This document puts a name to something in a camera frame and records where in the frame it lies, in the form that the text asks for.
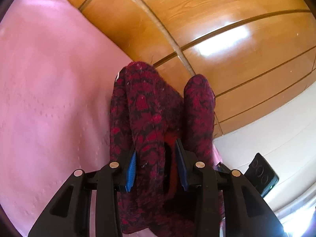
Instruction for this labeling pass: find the black smartphone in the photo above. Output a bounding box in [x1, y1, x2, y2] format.
[243, 152, 279, 199]

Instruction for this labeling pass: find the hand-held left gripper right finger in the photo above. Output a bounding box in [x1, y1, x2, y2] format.
[175, 138, 285, 237]

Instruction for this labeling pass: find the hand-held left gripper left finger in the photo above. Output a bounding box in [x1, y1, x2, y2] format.
[28, 149, 137, 237]

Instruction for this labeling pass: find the dark red patterned knit garment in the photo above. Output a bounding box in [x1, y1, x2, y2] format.
[109, 62, 226, 237]

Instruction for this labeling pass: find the pink blanket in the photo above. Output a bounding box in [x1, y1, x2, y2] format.
[0, 0, 224, 237]

